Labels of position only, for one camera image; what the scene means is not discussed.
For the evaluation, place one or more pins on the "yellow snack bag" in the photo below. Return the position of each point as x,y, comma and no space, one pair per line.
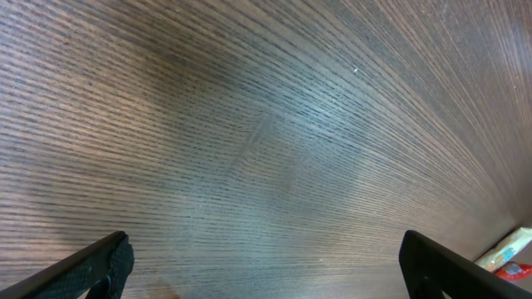
505,250

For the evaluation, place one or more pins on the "red candy bag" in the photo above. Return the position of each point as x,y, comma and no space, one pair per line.
513,271

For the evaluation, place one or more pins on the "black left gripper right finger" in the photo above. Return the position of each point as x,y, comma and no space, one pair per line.
433,271

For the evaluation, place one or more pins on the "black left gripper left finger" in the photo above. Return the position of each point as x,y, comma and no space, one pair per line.
97,271

